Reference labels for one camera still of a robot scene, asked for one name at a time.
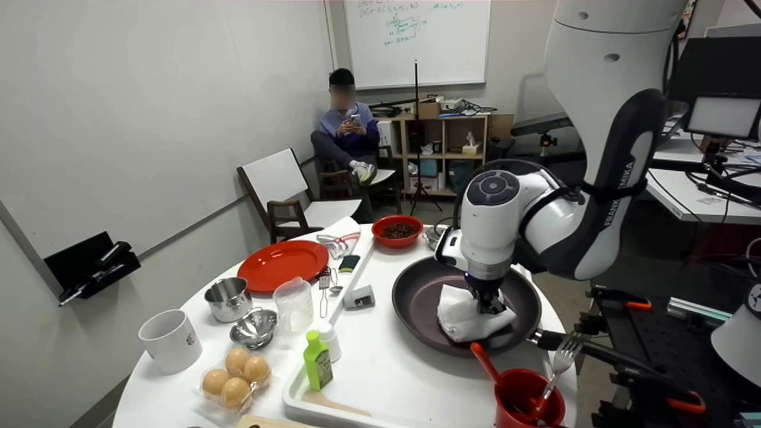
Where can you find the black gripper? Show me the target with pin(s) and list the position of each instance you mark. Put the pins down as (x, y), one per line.
(491, 289)

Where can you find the black frying pan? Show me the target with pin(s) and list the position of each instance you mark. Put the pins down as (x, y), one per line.
(419, 294)

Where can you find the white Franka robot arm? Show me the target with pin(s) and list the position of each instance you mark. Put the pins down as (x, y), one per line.
(610, 119)

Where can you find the red striped white towel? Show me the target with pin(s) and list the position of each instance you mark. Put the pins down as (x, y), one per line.
(337, 230)

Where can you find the metal fork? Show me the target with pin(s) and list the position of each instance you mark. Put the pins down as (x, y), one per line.
(565, 356)

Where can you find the red measuring cup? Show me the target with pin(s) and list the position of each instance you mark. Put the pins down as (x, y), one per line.
(525, 401)

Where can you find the red bowl of beans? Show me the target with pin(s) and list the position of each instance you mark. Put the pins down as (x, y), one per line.
(399, 232)

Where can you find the small grey block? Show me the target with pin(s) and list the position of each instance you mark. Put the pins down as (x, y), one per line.
(357, 298)

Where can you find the wooden shelf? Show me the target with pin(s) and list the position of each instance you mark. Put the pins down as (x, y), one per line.
(432, 159)

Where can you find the small white bottle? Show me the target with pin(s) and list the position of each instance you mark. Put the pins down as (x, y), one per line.
(330, 336)

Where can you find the black tripod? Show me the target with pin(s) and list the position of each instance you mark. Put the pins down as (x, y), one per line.
(418, 159)

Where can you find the green bottle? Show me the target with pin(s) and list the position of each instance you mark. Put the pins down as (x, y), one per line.
(317, 366)

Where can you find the wooden spatula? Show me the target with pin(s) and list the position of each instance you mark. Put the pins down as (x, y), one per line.
(337, 406)

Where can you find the black robot table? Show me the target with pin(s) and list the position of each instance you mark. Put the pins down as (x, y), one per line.
(682, 348)

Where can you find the clear glass cup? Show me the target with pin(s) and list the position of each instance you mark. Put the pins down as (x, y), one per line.
(294, 308)

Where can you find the teal hand tool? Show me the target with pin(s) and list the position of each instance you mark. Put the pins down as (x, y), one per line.
(697, 311)

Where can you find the red plate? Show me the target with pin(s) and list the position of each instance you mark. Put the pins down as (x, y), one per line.
(282, 268)

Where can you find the seated person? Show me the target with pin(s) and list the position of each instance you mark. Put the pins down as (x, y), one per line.
(345, 131)

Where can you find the white desk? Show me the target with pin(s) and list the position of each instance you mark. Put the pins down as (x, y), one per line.
(697, 193)

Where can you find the shallow steel bowl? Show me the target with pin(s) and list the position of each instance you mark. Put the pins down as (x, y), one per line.
(252, 329)

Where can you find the brown egg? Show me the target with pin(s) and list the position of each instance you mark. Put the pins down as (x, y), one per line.
(214, 383)
(257, 372)
(236, 362)
(236, 394)

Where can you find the wooden board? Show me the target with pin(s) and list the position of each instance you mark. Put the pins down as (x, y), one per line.
(274, 424)

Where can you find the wooden chair with white panels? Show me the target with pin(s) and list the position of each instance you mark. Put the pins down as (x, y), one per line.
(276, 180)

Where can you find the deep steel bowl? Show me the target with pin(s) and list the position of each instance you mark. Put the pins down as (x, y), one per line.
(229, 301)

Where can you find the clear egg carton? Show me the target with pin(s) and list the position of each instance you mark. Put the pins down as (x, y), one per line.
(208, 408)

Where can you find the white mug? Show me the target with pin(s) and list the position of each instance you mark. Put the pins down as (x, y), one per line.
(168, 341)

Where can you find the black computer monitor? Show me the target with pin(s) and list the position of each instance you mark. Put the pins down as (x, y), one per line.
(714, 73)

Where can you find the wall whiteboard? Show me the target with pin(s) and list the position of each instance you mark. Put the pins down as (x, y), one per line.
(419, 39)

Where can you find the black wall holder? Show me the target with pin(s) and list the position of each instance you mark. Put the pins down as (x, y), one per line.
(85, 265)

